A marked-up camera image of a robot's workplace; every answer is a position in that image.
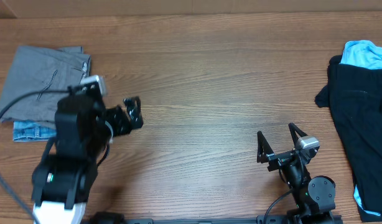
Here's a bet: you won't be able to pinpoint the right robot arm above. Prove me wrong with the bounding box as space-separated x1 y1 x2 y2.
256 123 343 224

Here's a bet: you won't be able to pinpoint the light blue garment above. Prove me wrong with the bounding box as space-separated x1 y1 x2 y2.
340 40 382 70

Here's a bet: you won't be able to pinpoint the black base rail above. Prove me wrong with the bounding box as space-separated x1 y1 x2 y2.
82 211 343 224

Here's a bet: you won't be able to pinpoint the grey shorts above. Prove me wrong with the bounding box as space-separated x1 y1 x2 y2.
0 45 91 129

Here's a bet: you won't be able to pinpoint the folded blue denim jeans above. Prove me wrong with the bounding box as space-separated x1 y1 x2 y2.
12 121 57 142

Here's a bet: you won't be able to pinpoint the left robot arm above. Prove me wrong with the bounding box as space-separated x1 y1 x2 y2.
32 75 143 223

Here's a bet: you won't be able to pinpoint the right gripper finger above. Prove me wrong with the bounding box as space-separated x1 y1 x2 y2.
257 131 274 163
288 123 307 148

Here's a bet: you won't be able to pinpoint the black garment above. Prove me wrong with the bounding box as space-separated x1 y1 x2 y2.
315 55 382 222

